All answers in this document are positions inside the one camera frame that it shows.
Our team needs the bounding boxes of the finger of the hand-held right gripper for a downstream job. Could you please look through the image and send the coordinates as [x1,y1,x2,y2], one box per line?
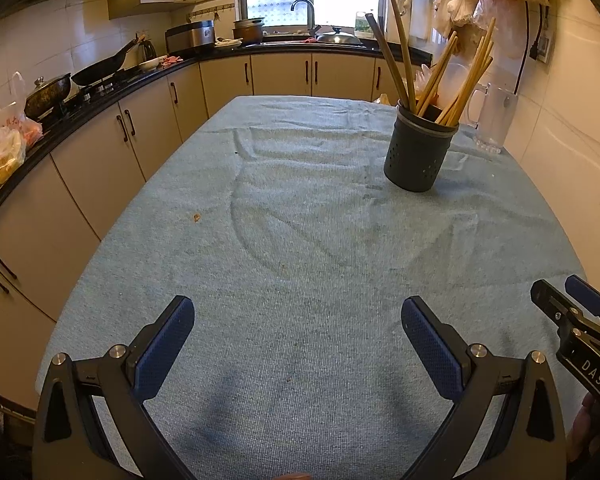
[530,279,584,334]
[565,274,600,317]

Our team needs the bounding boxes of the dark pan with glass lid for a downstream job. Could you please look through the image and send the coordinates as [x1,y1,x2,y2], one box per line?
[23,72,74,121]

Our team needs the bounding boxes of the brown cooking pot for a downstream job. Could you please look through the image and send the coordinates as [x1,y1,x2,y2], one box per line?
[232,17,266,44]

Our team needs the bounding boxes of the clear glass mug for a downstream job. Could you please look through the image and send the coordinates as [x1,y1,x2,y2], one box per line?
[466,82,519,155]

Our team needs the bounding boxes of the white hanging plastic bags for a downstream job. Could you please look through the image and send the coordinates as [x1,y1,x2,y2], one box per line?
[447,0,512,32]

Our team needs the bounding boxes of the black kitchen countertop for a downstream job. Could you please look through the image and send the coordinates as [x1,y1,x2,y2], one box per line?
[0,35,433,232]

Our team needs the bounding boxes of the steel pot lid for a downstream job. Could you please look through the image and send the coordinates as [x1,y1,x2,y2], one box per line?
[315,26,362,45]

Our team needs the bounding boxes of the steel rice cooker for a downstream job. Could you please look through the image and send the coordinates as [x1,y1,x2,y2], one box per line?
[164,20,216,59]

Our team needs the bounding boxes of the row of beige kitchen cabinets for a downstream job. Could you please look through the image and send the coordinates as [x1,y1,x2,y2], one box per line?
[0,52,427,411]

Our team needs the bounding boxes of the white plastic bag red print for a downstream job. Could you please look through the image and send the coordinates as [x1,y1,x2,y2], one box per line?
[0,71,44,149]

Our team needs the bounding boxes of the white hanging cutting board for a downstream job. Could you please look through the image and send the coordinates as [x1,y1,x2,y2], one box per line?
[409,0,432,39]

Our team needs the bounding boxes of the bundle of wooden chopsticks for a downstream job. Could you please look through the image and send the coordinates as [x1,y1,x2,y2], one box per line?
[414,16,496,127]

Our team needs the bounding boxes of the yellow-filled plastic bag red print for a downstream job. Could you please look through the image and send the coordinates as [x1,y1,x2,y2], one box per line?
[0,127,29,212]

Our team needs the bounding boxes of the black wok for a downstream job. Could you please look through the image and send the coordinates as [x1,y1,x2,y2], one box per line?
[71,36,142,87]

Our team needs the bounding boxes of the person's right hand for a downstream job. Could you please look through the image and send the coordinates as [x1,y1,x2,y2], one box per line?
[567,394,598,464]

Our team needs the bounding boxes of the light blue table cloth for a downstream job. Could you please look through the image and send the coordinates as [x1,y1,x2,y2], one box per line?
[35,95,589,480]

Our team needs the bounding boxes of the black gas stove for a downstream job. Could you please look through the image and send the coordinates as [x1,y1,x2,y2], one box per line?
[62,72,147,112]

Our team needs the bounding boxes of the black power cable with plug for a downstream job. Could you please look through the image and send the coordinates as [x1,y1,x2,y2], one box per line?
[512,0,544,97]

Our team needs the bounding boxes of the dark grey utensil holder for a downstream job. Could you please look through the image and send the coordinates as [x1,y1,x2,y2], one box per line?
[383,100,460,194]

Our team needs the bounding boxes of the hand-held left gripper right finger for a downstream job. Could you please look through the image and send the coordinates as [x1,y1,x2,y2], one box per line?
[401,296,567,480]

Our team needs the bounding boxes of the steel kitchen faucet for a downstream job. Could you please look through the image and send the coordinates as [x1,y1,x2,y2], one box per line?
[290,0,318,32]

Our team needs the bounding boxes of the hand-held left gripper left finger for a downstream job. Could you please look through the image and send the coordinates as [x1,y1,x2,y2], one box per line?
[32,295,196,480]

